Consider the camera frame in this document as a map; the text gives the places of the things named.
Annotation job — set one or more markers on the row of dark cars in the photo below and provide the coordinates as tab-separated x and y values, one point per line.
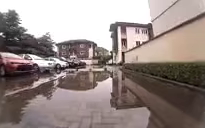
75	62

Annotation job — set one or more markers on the brown brick building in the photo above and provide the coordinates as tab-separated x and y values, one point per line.
75	50

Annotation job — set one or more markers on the white and brown building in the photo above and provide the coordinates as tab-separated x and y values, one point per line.
131	38

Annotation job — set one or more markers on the wet grey brick paving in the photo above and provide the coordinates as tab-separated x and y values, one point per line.
90	113

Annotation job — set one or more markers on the white car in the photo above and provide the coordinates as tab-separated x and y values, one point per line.
41	62

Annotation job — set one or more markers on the low green hedge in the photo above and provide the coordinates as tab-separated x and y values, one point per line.
176	71

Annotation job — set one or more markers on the pale building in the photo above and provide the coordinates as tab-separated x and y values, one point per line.
176	13

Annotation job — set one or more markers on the red car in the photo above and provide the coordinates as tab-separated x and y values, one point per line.
11	63

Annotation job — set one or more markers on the tall dark trees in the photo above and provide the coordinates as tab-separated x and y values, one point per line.
13	33

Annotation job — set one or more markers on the beige wall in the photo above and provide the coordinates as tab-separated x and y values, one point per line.
180	45

